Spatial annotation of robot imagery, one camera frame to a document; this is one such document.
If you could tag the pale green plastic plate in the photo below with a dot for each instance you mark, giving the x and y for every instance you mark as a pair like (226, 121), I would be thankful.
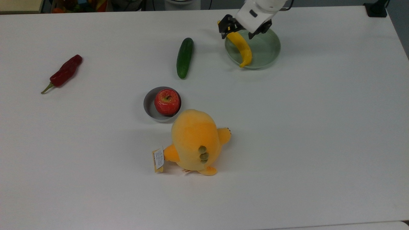
(265, 51)

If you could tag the dark green cucumber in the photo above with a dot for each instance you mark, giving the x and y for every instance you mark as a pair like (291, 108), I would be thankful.
(185, 58)

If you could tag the black clamp mount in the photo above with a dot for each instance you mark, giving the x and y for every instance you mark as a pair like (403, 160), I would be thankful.
(376, 9)

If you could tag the red chili pepper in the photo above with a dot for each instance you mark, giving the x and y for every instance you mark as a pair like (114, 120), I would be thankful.
(65, 72)

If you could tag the orange plush toy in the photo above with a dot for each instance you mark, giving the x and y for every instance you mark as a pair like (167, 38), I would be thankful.
(195, 140)

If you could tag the small grey bowl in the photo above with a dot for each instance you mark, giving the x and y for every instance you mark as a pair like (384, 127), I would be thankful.
(149, 105)

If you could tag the box of colourful toys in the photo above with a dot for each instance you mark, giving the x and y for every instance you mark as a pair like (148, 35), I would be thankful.
(80, 5)

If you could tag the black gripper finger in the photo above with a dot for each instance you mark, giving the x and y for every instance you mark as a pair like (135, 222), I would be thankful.
(256, 33)
(227, 26)

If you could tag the beige side table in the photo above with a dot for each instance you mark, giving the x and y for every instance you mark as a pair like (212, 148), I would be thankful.
(19, 5)

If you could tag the yellow banana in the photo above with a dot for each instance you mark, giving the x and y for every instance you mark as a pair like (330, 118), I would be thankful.
(243, 49)

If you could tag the red apple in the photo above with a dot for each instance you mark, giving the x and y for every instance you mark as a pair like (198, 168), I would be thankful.
(167, 102)

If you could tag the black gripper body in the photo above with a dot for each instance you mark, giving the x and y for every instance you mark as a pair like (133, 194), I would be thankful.
(268, 25)

